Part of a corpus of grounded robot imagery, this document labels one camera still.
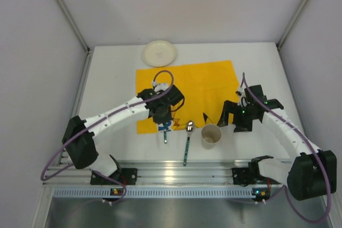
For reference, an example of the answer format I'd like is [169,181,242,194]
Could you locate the silver fork green handle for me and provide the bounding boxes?
[163,124,168,144]

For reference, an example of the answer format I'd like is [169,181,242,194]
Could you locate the yellow cartoon placemat cloth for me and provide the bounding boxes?
[135,60,241,135]

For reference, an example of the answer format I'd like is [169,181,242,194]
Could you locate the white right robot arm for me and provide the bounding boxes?
[217,85,337,201]

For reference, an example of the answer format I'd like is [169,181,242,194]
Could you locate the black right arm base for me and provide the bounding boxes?
[231,167,279,186]

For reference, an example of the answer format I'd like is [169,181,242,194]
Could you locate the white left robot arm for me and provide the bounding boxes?
[62,84,185,177]

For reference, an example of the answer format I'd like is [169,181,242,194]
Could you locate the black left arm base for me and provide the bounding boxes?
[90,168,138,185]

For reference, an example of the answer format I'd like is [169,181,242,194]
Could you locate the beige paper cup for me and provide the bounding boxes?
[201,124,222,150]

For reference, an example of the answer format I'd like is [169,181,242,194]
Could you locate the cream round plate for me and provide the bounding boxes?
[141,40,178,67]

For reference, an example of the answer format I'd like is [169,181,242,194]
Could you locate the silver spoon green handle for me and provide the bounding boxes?
[183,120,196,167]

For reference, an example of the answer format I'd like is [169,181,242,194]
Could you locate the perforated grey cable duct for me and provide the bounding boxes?
[53,187,268,199]

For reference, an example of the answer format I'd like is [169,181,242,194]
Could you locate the right aluminium corner post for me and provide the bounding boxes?
[276,0,310,51]

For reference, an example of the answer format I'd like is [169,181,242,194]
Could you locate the aluminium corner post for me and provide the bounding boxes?
[55,0,90,53]
[276,0,310,51]

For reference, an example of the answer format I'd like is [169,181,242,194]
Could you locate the left aluminium corner post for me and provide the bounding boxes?
[55,0,90,53]

